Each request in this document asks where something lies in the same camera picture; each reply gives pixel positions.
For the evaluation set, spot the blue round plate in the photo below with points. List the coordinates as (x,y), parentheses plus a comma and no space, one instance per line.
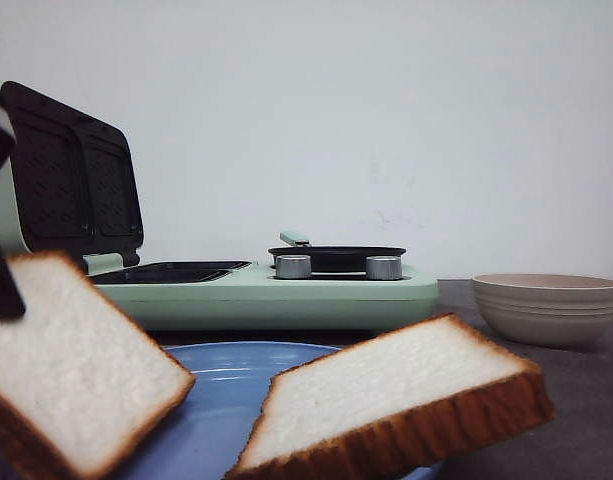
(203,437)

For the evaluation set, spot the left silver control knob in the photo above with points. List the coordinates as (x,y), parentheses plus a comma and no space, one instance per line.
(293,267)

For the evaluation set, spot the black frying pan green handle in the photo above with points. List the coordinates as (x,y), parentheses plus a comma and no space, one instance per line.
(330,259)

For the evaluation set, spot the silver control knob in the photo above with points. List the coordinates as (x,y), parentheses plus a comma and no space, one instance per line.
(293,267)
(383,268)

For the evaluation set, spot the beige ribbed bowl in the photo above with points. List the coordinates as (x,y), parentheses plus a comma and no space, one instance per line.
(552,310)

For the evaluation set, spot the right silver control knob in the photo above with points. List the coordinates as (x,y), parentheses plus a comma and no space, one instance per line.
(383,268)

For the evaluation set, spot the white bread slice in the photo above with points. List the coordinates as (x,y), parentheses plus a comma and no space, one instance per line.
(386,406)
(81,384)

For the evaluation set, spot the mint green sandwich maker base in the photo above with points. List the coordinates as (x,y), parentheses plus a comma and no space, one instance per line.
(241,295)

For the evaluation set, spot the mint green sandwich maker lid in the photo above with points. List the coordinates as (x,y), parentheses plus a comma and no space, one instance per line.
(68,184)

